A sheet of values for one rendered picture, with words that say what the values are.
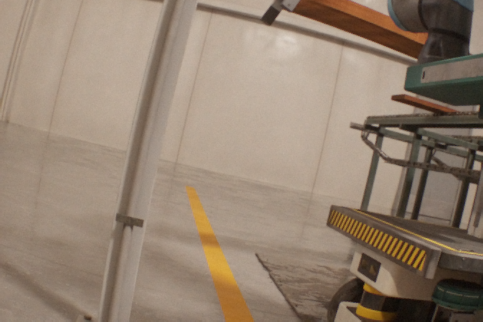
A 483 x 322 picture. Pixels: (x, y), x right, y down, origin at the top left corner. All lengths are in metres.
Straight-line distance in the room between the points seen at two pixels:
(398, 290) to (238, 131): 8.43
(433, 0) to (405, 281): 0.73
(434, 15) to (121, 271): 0.93
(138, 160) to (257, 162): 8.46
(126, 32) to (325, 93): 2.78
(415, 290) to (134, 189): 0.53
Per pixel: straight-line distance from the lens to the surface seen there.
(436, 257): 1.08
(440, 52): 1.64
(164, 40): 1.28
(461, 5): 1.68
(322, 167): 9.85
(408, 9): 1.77
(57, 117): 9.76
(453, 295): 1.17
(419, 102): 3.93
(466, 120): 3.60
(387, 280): 1.28
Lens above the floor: 0.42
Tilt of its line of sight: level
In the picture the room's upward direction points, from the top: 13 degrees clockwise
